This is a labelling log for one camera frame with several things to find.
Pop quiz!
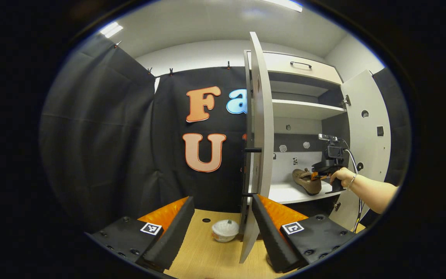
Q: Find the white cabinet drawer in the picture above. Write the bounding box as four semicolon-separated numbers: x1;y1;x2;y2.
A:
248;50;343;85

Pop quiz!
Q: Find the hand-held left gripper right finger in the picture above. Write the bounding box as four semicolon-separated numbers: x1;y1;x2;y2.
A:
252;194;359;274

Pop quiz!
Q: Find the white pumpkin ornament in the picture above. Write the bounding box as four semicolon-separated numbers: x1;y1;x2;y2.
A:
212;219;240;243

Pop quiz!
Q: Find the grey white shoe cabinet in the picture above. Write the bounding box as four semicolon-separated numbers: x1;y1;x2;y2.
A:
244;50;350;233

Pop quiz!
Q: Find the white cabinet shelf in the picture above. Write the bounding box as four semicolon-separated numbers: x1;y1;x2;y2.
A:
271;99;347;120

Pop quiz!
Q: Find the brown fuzzy shoe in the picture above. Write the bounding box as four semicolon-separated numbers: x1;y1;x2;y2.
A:
292;169;322;195

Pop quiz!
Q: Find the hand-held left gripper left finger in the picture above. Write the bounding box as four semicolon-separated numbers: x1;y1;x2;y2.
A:
91;196;195;272

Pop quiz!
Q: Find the white cabinet door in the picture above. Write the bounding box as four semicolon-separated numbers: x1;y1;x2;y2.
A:
329;70;392;233
239;32;274;264

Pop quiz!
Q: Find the ceiling light panel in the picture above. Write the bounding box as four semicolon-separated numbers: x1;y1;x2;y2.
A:
99;21;124;38

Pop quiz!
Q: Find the black left door handle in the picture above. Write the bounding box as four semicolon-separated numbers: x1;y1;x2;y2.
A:
242;147;262;196

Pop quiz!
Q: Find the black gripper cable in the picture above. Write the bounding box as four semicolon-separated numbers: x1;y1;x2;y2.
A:
341;139;365;233

